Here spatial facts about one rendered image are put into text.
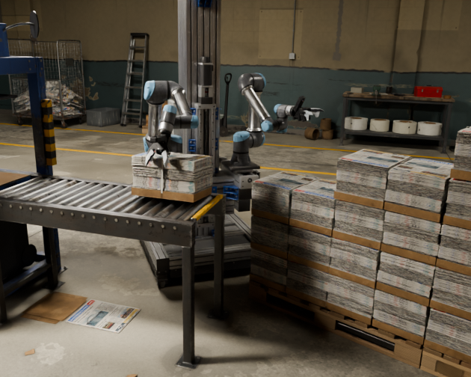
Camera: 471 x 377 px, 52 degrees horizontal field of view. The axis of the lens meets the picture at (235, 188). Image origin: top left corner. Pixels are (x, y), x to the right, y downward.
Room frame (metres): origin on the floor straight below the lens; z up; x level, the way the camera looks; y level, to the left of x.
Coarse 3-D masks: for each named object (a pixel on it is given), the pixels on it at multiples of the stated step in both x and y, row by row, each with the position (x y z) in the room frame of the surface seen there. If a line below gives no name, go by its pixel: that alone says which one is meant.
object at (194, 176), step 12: (180, 156) 2.65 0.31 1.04; (192, 156) 2.66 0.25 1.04; (204, 156) 2.68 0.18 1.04; (168, 168) 2.52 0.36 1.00; (180, 168) 2.50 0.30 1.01; (192, 168) 2.48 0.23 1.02; (204, 168) 2.61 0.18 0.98; (168, 180) 2.52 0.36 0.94; (180, 180) 2.50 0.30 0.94; (192, 180) 2.47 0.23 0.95; (204, 180) 2.62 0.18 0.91; (180, 192) 2.49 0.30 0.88; (192, 192) 2.47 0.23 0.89
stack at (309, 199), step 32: (256, 192) 2.91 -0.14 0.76; (288, 192) 2.76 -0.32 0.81; (320, 192) 2.71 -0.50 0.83; (256, 224) 2.90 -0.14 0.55; (288, 224) 2.78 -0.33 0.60; (320, 224) 2.62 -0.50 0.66; (352, 224) 2.51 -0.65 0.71; (384, 224) 2.39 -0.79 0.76; (416, 224) 2.30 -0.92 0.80; (256, 256) 2.91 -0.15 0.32; (320, 256) 2.62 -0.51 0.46; (352, 256) 2.49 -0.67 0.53; (384, 256) 2.38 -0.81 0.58; (256, 288) 2.89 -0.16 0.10; (320, 288) 2.61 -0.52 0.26; (352, 288) 2.48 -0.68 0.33; (416, 288) 2.26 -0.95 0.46; (320, 320) 2.59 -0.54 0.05; (352, 320) 2.49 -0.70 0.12; (384, 320) 2.36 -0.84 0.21; (416, 320) 2.24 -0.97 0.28; (384, 352) 2.34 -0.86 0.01; (416, 352) 2.23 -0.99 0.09
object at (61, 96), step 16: (32, 48) 10.52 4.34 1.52; (80, 48) 10.20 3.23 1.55; (64, 64) 10.29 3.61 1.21; (16, 80) 9.74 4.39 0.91; (48, 80) 9.53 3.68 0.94; (48, 96) 9.51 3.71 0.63; (64, 96) 9.67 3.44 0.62; (80, 96) 10.05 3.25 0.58; (64, 112) 9.62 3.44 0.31; (80, 112) 10.24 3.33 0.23; (64, 128) 9.55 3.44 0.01
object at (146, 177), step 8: (136, 160) 2.58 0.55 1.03; (144, 160) 2.56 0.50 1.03; (136, 168) 2.58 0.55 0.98; (144, 168) 2.56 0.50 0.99; (152, 168) 2.55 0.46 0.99; (136, 176) 2.58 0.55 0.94; (144, 176) 2.56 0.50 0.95; (152, 176) 2.54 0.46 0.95; (136, 184) 2.57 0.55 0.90; (144, 184) 2.56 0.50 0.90; (152, 184) 2.55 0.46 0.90
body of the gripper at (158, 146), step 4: (160, 132) 2.57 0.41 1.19; (164, 132) 2.56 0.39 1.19; (168, 132) 2.56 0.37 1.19; (168, 136) 2.60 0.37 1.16; (164, 140) 2.55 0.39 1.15; (168, 140) 2.59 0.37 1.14; (156, 144) 2.53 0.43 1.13; (160, 144) 2.52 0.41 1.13; (164, 144) 2.51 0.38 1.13; (168, 144) 2.55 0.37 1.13; (156, 148) 2.51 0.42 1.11; (160, 148) 2.51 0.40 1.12; (156, 152) 2.55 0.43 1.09; (160, 152) 2.55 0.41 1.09
